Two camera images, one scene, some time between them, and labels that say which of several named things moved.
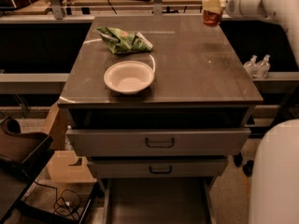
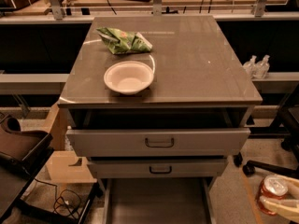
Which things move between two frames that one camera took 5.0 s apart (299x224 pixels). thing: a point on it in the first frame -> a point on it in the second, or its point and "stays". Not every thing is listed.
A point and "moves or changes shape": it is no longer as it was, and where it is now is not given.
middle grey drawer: (161, 168) stays
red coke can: (210, 18) moves or changes shape
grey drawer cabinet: (157, 105) stays
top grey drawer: (158, 142) stays
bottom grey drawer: (158, 201) stays
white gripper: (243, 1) -> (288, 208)
